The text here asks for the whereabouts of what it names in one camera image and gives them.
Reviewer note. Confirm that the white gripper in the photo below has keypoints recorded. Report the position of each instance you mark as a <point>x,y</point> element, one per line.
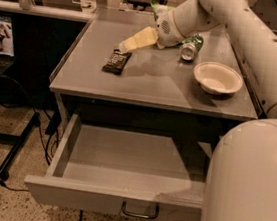
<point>165,31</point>

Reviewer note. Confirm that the black rxbar chocolate wrapper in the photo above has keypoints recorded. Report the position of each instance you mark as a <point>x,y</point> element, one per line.
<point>116,62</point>

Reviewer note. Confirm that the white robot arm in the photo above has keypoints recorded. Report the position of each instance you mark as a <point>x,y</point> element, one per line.
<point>241,181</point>

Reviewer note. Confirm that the grey open top drawer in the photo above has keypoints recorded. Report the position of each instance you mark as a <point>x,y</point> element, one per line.
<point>96,169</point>

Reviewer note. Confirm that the green chip bag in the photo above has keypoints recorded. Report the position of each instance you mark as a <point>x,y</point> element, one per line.
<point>161,9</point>

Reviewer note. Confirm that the grey cabinet table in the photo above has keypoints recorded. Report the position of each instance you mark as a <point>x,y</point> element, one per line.
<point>152,77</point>

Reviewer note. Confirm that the green soda can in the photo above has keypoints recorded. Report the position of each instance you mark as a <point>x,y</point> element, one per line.
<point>190,47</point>

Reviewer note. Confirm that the white paper bowl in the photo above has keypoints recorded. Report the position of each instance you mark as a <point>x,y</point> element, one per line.
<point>217,78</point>

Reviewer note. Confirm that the black desk leg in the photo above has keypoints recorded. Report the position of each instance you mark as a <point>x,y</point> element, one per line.
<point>19,142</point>

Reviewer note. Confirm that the metal drawer handle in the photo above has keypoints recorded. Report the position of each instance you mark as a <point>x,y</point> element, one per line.
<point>138,211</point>

